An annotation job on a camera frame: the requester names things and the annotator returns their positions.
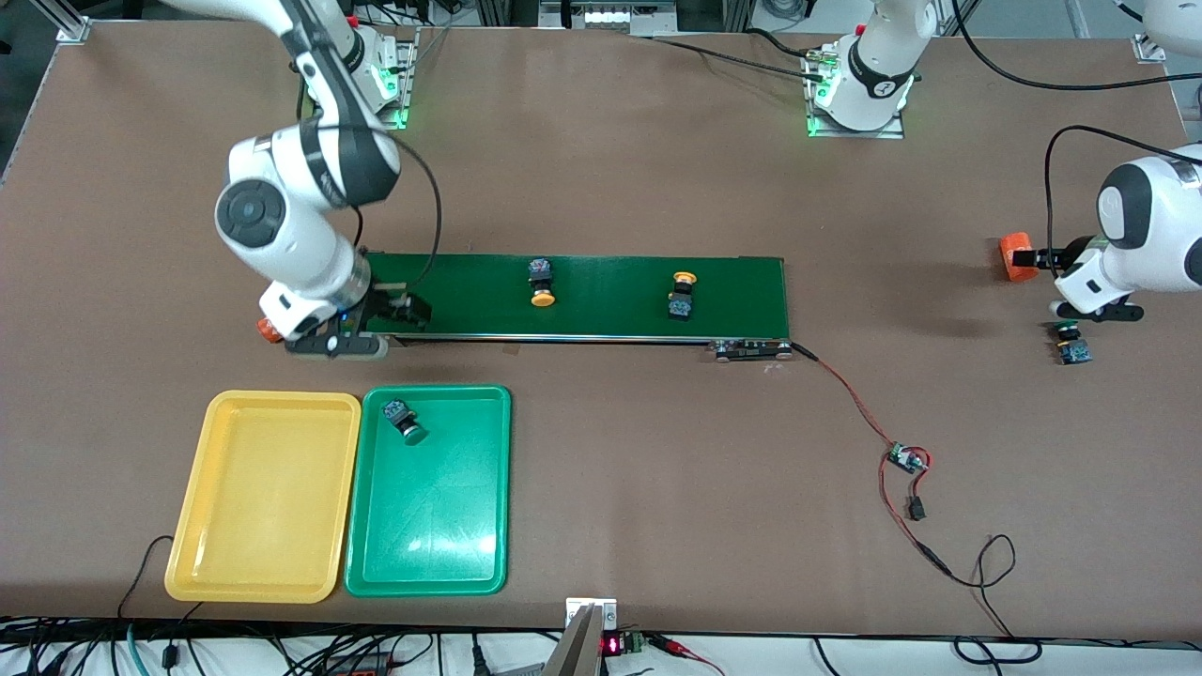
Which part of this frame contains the small metal mounting bracket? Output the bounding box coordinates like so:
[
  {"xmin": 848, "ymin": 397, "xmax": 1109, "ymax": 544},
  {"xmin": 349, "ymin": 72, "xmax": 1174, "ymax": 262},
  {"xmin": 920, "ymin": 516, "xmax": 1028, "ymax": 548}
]
[{"xmin": 565, "ymin": 598, "xmax": 619, "ymax": 630}]

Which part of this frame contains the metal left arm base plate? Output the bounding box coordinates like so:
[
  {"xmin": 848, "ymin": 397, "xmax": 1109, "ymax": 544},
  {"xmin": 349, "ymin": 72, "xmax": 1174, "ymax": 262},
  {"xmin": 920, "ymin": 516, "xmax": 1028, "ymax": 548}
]
[{"xmin": 806, "ymin": 42, "xmax": 907, "ymax": 140}]

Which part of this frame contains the thin black table cable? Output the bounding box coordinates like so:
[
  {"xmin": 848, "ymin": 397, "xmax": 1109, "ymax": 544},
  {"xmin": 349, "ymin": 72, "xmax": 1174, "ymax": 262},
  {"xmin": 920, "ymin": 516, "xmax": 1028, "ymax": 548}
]
[{"xmin": 117, "ymin": 535, "xmax": 203, "ymax": 649}]

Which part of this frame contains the thin black looped cable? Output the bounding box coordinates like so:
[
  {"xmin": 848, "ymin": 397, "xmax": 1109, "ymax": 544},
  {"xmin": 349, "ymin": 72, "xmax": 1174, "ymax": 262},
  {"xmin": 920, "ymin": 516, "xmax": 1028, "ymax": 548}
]
[{"xmin": 947, "ymin": 533, "xmax": 1045, "ymax": 666}]

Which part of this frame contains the green conveyor belt unit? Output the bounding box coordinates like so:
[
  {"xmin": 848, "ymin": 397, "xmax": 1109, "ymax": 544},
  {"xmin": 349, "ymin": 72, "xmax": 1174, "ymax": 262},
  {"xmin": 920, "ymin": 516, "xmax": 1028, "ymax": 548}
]
[{"xmin": 326, "ymin": 252, "xmax": 794, "ymax": 362}]

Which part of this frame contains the white lit device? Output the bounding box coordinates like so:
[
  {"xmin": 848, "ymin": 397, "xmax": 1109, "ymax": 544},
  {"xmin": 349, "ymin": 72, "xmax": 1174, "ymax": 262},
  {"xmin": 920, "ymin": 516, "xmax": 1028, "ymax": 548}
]
[{"xmin": 582, "ymin": 5, "xmax": 677, "ymax": 29}]

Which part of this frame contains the black base power cable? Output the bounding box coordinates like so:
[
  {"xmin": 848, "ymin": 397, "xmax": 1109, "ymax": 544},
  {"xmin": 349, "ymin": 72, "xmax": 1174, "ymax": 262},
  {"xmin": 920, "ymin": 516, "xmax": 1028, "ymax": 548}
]
[{"xmin": 648, "ymin": 28, "xmax": 827, "ymax": 78}]

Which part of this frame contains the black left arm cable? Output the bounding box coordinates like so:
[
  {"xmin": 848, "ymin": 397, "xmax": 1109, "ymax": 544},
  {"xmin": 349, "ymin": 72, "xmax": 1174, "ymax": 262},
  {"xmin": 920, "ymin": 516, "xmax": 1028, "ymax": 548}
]
[{"xmin": 950, "ymin": 0, "xmax": 1202, "ymax": 278}]

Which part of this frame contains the grey camera mount bar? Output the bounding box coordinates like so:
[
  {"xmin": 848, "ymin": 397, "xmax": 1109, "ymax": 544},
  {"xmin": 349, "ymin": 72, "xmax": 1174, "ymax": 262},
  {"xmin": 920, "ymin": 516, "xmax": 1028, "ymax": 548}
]
[{"xmin": 540, "ymin": 606, "xmax": 607, "ymax": 676}]

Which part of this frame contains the green push button switch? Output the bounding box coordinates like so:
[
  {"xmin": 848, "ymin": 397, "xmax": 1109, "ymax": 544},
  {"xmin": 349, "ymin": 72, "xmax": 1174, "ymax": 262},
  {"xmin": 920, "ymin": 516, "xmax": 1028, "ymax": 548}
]
[
  {"xmin": 380, "ymin": 399, "xmax": 428, "ymax": 446},
  {"xmin": 1050, "ymin": 320, "xmax": 1093, "ymax": 366}
]

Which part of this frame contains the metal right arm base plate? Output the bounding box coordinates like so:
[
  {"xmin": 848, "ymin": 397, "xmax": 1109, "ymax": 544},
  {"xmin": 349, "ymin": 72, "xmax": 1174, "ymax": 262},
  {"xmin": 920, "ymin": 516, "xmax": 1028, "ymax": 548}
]
[{"xmin": 300, "ymin": 28, "xmax": 419, "ymax": 131}]

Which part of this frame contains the green plastic tray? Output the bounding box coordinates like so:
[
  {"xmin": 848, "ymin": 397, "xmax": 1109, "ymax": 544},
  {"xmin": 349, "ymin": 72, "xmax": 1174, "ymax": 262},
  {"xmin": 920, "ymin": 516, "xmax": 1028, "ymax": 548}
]
[{"xmin": 344, "ymin": 385, "xmax": 513, "ymax": 598}]

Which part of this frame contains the red clip lead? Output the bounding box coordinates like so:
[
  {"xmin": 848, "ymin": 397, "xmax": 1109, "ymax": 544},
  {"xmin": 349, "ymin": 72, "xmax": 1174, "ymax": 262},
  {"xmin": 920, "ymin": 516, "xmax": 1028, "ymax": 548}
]
[{"xmin": 648, "ymin": 634, "xmax": 729, "ymax": 676}]

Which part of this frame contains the yellow plastic tray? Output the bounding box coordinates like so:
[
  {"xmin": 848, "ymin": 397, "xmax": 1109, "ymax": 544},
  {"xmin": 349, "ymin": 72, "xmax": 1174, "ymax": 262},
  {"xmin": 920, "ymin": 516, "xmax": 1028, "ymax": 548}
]
[{"xmin": 164, "ymin": 390, "xmax": 362, "ymax": 604}]

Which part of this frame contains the long red supply wire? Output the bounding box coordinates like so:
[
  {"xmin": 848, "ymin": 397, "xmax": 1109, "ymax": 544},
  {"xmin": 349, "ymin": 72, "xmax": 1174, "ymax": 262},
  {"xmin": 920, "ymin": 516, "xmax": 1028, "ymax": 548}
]
[{"xmin": 878, "ymin": 462, "xmax": 954, "ymax": 578}]

